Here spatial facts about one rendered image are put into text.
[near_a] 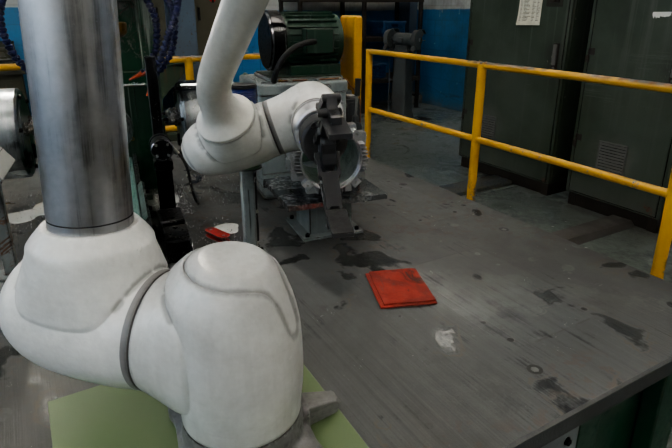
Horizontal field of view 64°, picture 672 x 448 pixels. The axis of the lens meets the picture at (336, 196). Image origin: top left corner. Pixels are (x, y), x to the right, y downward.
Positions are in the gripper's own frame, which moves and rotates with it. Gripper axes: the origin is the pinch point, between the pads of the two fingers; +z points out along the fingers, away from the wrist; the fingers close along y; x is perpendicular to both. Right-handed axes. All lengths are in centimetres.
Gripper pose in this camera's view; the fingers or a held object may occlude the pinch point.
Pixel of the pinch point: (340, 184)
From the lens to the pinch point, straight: 69.0
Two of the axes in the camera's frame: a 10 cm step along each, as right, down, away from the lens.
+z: 1.4, 4.2, -9.0
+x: -9.9, 0.9, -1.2
